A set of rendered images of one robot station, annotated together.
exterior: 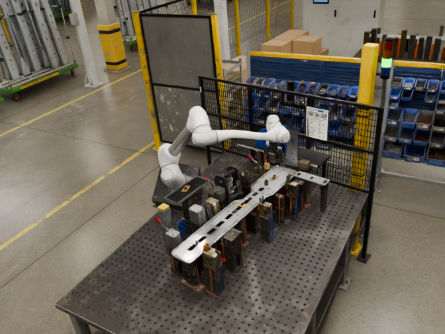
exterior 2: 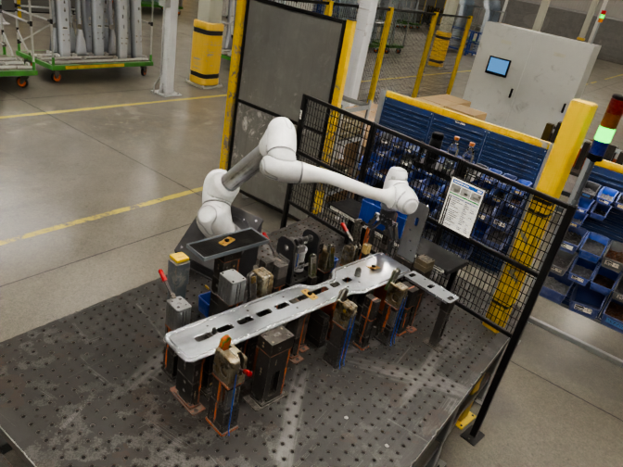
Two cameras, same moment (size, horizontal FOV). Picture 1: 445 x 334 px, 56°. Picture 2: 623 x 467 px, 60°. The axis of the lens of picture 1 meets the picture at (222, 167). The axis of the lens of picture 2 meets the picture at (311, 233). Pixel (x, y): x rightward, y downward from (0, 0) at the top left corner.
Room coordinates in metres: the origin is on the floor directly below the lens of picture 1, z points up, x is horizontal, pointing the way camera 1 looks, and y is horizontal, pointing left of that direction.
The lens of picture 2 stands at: (0.55, -0.08, 2.36)
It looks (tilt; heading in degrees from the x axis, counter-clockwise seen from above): 27 degrees down; 0
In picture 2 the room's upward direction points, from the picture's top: 11 degrees clockwise
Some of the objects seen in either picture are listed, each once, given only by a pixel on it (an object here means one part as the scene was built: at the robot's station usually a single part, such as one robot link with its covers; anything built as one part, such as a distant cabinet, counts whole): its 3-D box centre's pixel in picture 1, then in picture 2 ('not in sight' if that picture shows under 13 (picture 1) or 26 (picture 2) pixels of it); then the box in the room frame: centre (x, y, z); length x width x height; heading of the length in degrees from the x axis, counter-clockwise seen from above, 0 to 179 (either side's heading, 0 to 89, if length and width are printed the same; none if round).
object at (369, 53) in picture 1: (359, 160); (511, 282); (3.15, -1.20, 1.00); 0.18 x 0.18 x 2.00; 49
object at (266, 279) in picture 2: (214, 221); (258, 307); (2.62, 0.10, 0.89); 0.13 x 0.11 x 0.38; 49
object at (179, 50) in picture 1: (184, 91); (278, 120); (5.39, 0.42, 1.00); 1.34 x 0.14 x 2.00; 58
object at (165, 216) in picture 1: (167, 232); (175, 302); (2.48, 0.45, 0.92); 0.08 x 0.08 x 0.44; 49
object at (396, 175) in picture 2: (273, 125); (396, 183); (2.98, -0.43, 1.49); 0.13 x 0.11 x 0.16; 15
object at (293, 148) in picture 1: (291, 147); (413, 231); (3.18, -0.61, 1.17); 0.12 x 0.01 x 0.34; 49
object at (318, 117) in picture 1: (316, 123); (461, 207); (3.34, -0.86, 1.30); 0.23 x 0.02 x 0.31; 49
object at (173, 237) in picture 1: (175, 252); (175, 338); (2.30, 0.39, 0.88); 0.11 x 0.10 x 0.36; 49
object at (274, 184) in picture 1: (241, 207); (307, 296); (2.62, -0.12, 1.00); 1.38 x 0.22 x 0.02; 139
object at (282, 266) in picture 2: (220, 211); (273, 295); (2.74, 0.05, 0.89); 0.13 x 0.11 x 0.38; 49
